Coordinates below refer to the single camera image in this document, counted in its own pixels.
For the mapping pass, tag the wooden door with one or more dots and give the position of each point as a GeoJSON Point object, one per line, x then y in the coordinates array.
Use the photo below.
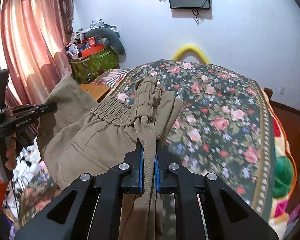
{"type": "Point", "coordinates": [290, 120]}

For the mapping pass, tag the green patterned storage bag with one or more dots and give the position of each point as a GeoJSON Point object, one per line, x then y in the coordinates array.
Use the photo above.
{"type": "Point", "coordinates": [88, 69]}

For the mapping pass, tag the orange box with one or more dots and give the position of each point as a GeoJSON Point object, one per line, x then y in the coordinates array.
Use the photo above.
{"type": "Point", "coordinates": [92, 50]}

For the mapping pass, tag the person's left hand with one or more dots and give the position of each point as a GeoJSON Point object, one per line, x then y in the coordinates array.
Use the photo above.
{"type": "Point", "coordinates": [11, 154]}

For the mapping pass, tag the pink curtain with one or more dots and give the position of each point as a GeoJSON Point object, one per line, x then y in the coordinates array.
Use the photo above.
{"type": "Point", "coordinates": [33, 36]}

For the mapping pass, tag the grey plush toy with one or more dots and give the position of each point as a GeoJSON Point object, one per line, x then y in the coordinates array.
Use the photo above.
{"type": "Point", "coordinates": [111, 39]}

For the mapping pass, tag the olive green pants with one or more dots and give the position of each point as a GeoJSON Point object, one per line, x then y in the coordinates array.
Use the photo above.
{"type": "Point", "coordinates": [87, 136]}

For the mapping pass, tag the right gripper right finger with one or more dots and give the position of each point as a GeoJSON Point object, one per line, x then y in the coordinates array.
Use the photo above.
{"type": "Point", "coordinates": [205, 206]}

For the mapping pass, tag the colourful plush blanket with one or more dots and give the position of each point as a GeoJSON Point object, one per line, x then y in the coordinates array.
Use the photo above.
{"type": "Point", "coordinates": [285, 176]}

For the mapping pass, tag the floral dark green bedspread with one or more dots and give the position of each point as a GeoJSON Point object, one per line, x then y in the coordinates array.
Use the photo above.
{"type": "Point", "coordinates": [224, 125]}

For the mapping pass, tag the white wall socket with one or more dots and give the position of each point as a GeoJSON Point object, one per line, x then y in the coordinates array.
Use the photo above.
{"type": "Point", "coordinates": [282, 90]}

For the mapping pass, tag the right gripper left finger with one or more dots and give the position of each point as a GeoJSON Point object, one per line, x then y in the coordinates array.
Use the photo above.
{"type": "Point", "coordinates": [90, 207]}

